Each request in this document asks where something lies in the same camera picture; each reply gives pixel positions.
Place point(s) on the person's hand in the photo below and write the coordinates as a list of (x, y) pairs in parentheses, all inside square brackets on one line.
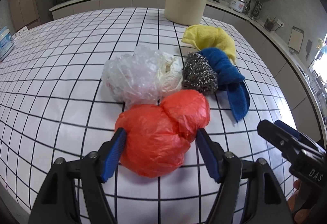
[(301, 215)]

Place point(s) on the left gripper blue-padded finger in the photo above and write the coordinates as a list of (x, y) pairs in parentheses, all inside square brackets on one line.
[(287, 128)]

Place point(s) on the white rice cooker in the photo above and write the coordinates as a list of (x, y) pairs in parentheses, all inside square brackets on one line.
[(237, 5)]

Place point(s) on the clear plastic bag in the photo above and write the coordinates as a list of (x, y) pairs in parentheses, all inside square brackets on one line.
[(135, 79)]

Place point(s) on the red plastic bag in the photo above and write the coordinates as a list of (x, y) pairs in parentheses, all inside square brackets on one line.
[(158, 136)]

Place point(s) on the checkered tablecloth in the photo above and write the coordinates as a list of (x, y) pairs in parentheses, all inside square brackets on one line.
[(53, 104)]

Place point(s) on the utensil holder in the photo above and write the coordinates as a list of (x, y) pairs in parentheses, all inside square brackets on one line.
[(269, 24)]

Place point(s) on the white paper towel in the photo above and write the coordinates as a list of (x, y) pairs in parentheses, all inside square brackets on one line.
[(170, 74)]

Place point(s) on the blue white tub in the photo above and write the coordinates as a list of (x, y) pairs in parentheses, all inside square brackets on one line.
[(6, 43)]

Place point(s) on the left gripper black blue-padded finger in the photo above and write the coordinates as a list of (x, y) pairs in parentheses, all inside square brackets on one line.
[(56, 201), (264, 199)]

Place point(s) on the steel wool scrubber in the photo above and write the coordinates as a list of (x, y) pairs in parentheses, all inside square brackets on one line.
[(198, 74)]

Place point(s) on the white cutting board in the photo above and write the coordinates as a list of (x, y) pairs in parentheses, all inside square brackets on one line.
[(296, 40)]

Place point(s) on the yellow cloth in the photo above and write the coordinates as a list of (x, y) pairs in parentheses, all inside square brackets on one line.
[(201, 37)]

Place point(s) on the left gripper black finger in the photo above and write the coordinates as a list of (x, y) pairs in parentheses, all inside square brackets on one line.
[(282, 140)]

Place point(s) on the knife block with knives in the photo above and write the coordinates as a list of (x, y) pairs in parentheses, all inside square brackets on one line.
[(255, 12)]

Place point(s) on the blue cloth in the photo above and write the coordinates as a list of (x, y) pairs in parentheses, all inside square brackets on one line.
[(230, 80)]

